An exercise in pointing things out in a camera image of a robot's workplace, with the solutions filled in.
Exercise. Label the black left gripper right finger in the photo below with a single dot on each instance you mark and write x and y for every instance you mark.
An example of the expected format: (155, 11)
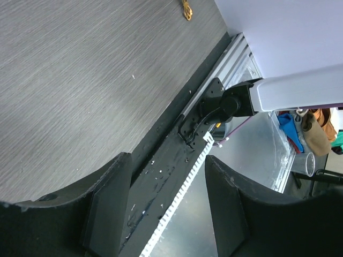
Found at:
(250, 219)

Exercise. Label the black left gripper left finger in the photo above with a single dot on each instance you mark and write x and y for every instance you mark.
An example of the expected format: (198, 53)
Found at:
(83, 219)

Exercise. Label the gold fork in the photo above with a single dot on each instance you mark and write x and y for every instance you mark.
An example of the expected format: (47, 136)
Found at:
(187, 11)

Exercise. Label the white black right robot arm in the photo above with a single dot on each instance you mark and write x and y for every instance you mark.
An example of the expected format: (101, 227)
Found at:
(313, 89)

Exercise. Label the clear plastic cup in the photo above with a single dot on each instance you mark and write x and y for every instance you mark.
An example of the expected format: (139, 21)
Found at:
(304, 164)

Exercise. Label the brown fabric pouch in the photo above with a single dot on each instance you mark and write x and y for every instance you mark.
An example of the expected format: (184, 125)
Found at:
(315, 137)

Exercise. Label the blue cloth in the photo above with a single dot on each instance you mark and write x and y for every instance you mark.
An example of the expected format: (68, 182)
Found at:
(287, 124)

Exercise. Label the white slotted cable duct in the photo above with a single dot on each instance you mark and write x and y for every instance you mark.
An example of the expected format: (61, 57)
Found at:
(156, 235)

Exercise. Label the aluminium frame rail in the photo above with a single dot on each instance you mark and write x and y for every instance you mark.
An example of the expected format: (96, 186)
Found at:
(235, 63)

